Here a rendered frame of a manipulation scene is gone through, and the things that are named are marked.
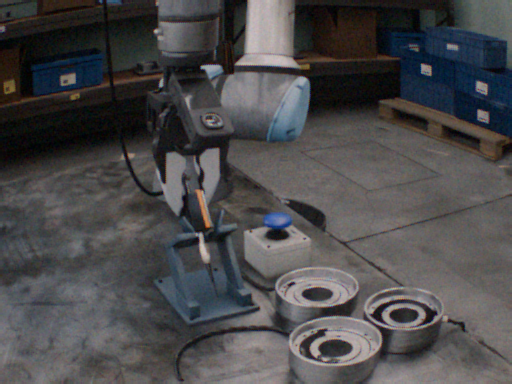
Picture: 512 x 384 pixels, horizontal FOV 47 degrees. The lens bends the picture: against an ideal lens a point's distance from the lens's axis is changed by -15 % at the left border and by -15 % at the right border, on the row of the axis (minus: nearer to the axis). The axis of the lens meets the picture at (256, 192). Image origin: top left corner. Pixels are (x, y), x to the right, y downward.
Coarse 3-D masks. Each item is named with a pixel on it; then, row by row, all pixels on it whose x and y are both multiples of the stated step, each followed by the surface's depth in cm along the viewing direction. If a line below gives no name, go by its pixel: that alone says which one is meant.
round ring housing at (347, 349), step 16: (320, 320) 74; (336, 320) 75; (352, 320) 74; (336, 336) 73; (368, 336) 72; (320, 352) 72; (336, 352) 73; (352, 352) 69; (304, 368) 67; (320, 368) 66; (336, 368) 65; (352, 368) 66; (368, 368) 67
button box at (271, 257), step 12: (264, 228) 98; (288, 228) 98; (252, 240) 95; (264, 240) 94; (276, 240) 94; (288, 240) 94; (300, 240) 94; (252, 252) 95; (264, 252) 92; (276, 252) 92; (288, 252) 93; (300, 252) 94; (252, 264) 96; (264, 264) 92; (276, 264) 93; (288, 264) 93; (300, 264) 94; (264, 276) 93
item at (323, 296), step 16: (288, 272) 86; (304, 272) 87; (320, 272) 87; (336, 272) 86; (288, 288) 85; (304, 288) 84; (320, 288) 84; (336, 288) 84; (352, 288) 83; (288, 304) 79; (304, 304) 78; (320, 304) 80; (336, 304) 78; (352, 304) 80; (288, 320) 81; (304, 320) 78
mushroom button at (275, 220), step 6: (270, 216) 94; (276, 216) 94; (282, 216) 94; (288, 216) 94; (264, 222) 94; (270, 222) 93; (276, 222) 93; (282, 222) 93; (288, 222) 93; (270, 228) 93; (276, 228) 93; (282, 228) 93
